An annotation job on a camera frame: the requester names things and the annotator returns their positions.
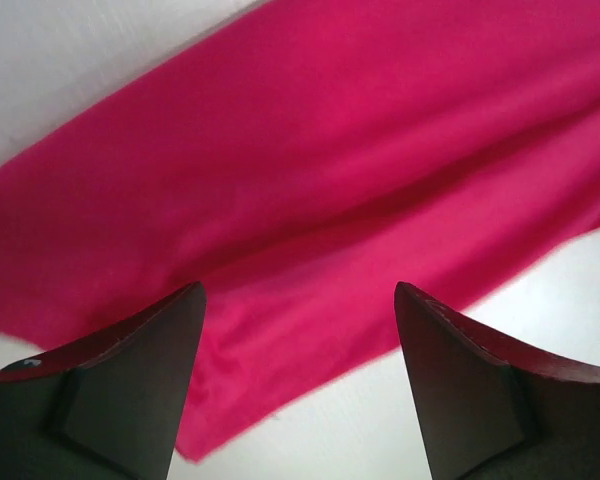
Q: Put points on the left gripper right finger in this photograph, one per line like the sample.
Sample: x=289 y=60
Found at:
x=490 y=406

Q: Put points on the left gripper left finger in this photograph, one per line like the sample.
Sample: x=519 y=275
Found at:
x=108 y=405

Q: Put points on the pink t shirt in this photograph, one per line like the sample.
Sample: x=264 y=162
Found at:
x=299 y=163

